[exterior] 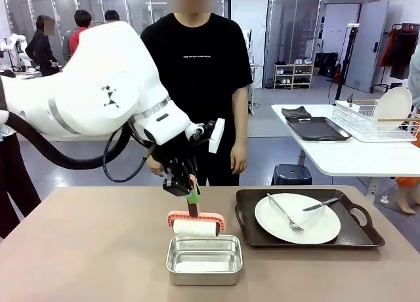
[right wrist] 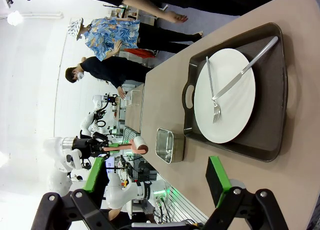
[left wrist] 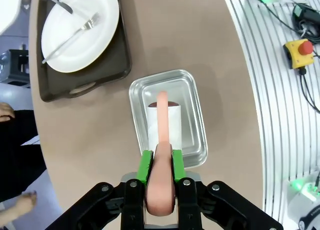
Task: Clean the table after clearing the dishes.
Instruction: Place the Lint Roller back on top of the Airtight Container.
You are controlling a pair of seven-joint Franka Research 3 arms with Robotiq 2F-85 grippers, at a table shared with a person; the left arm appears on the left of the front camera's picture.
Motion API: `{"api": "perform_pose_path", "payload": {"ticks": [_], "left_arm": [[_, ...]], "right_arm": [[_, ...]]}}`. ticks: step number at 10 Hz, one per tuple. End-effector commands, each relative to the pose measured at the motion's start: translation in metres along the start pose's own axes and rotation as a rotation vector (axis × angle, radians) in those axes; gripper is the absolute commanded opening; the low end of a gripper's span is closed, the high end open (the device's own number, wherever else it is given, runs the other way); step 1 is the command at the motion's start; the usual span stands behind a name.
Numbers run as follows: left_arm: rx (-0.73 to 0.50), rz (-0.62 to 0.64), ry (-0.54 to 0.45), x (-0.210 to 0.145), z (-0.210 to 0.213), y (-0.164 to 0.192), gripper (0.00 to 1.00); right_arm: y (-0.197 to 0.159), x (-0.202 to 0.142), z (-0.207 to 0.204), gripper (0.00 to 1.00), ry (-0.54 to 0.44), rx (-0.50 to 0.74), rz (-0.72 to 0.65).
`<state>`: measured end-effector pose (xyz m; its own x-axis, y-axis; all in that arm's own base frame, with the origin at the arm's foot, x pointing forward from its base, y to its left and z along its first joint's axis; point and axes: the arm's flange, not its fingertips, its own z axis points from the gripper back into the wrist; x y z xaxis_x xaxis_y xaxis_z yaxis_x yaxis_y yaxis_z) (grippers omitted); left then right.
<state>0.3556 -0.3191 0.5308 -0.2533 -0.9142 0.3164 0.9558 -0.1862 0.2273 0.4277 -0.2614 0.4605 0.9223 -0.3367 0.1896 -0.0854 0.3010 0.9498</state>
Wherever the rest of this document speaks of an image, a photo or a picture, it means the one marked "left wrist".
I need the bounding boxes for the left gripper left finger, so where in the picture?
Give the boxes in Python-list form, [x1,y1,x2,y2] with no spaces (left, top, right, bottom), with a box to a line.
[44,149,154,230]

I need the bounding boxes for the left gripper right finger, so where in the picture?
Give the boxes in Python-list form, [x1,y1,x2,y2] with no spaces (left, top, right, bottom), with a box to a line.
[172,148,285,230]

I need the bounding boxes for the pink lint roller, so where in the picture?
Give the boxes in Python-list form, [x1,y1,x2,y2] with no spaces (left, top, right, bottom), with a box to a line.
[145,90,183,216]

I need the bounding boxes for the dark brown serving tray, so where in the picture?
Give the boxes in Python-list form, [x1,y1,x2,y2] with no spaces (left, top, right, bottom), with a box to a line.
[36,0,133,103]

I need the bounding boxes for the white round plate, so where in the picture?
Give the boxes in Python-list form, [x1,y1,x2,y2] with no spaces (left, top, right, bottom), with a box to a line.
[40,0,120,74]

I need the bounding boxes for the person's right forearm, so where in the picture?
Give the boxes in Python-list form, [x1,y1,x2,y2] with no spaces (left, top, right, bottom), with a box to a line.
[0,206,20,228]

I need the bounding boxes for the person's right hand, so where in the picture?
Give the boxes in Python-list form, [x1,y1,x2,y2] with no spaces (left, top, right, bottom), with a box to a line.
[13,191,39,218]

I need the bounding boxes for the person's left hand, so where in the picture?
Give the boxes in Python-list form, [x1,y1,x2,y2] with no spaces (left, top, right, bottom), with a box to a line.
[0,102,16,123]

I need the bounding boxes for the silver rectangular metal pan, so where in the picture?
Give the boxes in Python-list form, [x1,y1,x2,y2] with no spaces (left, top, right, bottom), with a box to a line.
[128,69,209,169]

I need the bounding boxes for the person in black t-shirt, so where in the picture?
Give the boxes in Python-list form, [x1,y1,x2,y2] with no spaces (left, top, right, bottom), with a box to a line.
[0,109,48,203]

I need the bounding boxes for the aluminium slotted mounting plate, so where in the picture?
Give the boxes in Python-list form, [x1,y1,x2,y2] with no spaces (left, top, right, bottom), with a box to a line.
[219,0,320,230]

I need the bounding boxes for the black stool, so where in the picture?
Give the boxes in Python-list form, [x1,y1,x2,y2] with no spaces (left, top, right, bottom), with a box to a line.
[8,49,30,73]

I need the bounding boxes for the yellow emergency stop box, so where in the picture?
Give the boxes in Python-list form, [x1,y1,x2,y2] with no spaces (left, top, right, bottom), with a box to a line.
[283,38,316,70]

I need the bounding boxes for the silver fork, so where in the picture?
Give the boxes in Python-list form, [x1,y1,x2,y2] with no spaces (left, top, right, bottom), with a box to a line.
[41,12,101,65]

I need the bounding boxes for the silver table knife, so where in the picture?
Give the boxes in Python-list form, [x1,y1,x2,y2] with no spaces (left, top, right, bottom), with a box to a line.
[44,0,74,15]

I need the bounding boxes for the black power adapter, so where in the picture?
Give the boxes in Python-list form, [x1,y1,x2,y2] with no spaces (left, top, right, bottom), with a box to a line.
[292,3,320,25]

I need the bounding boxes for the white side table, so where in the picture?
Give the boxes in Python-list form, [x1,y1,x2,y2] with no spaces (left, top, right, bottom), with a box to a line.
[0,0,28,34]

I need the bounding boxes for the black emergency stop cable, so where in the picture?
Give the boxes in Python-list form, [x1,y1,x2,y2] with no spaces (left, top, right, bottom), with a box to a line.
[298,67,320,116]

